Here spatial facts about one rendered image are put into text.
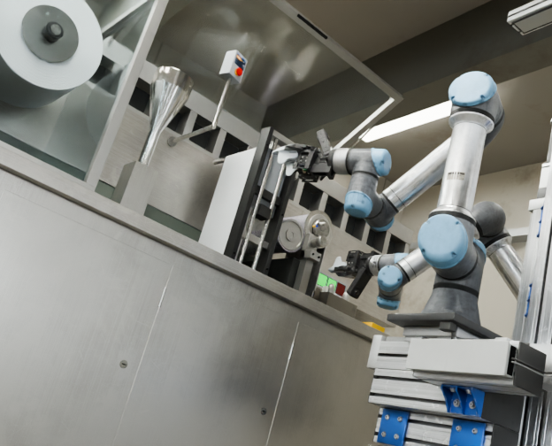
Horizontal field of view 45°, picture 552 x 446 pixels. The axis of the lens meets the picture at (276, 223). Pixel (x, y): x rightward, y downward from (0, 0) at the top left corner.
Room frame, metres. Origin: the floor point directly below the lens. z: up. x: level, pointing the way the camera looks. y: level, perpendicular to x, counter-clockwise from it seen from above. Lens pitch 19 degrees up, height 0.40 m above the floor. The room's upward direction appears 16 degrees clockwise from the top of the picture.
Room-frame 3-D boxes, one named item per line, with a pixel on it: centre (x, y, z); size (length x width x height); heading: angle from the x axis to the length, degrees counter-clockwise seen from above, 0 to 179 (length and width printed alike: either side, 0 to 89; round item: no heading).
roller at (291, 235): (2.48, 0.01, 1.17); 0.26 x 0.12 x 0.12; 35
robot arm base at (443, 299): (1.65, -0.49, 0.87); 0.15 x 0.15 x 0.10
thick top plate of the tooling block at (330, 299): (2.68, -0.22, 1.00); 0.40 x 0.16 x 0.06; 35
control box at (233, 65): (2.16, 0.30, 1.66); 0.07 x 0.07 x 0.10; 51
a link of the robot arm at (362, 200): (1.70, -0.21, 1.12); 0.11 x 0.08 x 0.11; 147
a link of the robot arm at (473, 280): (1.65, -0.49, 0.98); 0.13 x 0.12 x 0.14; 147
